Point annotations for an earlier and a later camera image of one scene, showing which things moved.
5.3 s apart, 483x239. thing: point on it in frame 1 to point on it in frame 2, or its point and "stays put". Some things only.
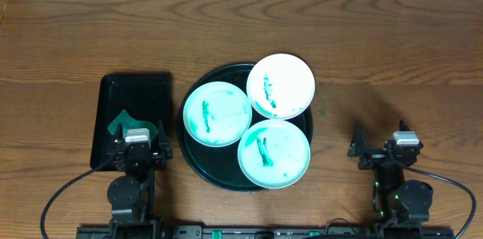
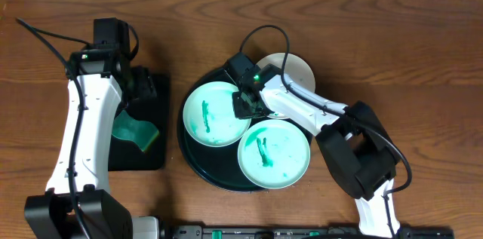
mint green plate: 217,114 stays put
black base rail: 376,231 stays put
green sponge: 127,122 stays put
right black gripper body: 373,157 to 243,108
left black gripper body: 139,152 to 143,85
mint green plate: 274,154 stays put
